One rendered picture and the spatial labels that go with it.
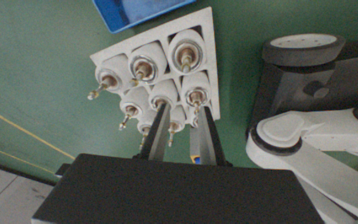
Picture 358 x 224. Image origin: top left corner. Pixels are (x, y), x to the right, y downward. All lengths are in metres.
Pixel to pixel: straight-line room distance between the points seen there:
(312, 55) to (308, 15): 0.23
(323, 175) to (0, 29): 1.36
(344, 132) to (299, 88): 0.20
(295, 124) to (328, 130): 0.12
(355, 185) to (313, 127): 0.16
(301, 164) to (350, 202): 0.10
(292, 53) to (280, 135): 0.24
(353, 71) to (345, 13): 0.22
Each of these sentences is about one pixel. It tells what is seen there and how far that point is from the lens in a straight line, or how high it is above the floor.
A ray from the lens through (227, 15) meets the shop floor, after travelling 0.55.
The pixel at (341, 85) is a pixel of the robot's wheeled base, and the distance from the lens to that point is 0.68.
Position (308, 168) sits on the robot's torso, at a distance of 0.47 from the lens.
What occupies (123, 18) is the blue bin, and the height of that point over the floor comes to 0.00.
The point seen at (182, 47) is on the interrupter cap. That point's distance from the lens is 0.28.
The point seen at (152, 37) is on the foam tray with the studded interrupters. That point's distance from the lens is 0.36.
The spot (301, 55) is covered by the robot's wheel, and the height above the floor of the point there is 0.19.
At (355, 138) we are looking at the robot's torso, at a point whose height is 0.32.
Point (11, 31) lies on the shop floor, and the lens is 0.99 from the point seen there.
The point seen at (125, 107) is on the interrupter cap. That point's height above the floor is 0.25.
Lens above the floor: 0.53
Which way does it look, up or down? 48 degrees down
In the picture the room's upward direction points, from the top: 174 degrees counter-clockwise
